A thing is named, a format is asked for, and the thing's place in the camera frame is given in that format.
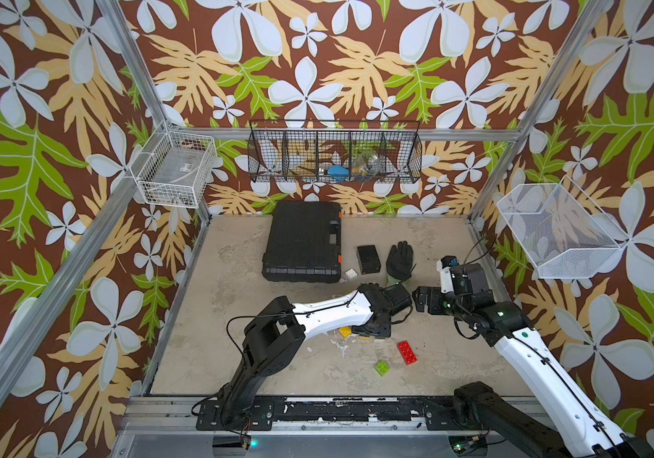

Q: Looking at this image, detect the white mesh basket right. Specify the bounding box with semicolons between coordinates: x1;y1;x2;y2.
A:
497;177;622;280

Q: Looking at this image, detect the yellow lego brick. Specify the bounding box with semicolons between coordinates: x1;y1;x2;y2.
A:
338;326;353;339

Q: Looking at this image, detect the lime green lego brick front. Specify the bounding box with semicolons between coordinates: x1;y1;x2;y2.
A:
375;360;391;377

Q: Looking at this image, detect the black green work glove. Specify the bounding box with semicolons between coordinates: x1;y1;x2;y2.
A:
386;240;414;282

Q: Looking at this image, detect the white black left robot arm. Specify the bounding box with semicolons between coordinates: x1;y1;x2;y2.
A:
218;284;412;429

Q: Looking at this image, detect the black plastic tool case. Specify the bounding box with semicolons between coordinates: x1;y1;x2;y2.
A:
262;200;342;284

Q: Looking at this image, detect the small black battery box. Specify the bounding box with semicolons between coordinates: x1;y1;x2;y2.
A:
357;245;381;275

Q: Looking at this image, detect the white wire basket left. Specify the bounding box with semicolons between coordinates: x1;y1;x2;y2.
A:
134;131;218;209

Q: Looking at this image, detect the clear plastic in basket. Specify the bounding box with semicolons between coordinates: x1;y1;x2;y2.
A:
351;150;384;181

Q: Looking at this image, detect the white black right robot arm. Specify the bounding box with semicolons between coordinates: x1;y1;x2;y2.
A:
413;263;654;457

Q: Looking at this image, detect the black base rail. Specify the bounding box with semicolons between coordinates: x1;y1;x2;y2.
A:
191;396;472;433

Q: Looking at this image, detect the red lego brick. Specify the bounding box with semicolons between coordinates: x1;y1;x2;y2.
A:
397;341;418;366

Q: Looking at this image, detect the black wire basket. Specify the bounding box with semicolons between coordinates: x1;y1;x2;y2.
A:
246;119;423;184

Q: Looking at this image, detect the blue object in basket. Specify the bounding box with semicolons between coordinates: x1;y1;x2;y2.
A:
327;165;350;183

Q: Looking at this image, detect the aluminium frame post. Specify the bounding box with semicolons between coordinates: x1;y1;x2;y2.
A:
468;0;613;223

